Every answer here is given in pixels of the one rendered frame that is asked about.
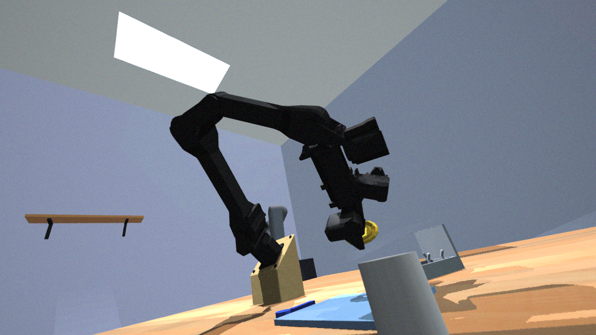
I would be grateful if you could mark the light blue flat mat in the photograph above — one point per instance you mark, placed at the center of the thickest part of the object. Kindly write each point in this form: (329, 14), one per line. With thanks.
(350, 311)

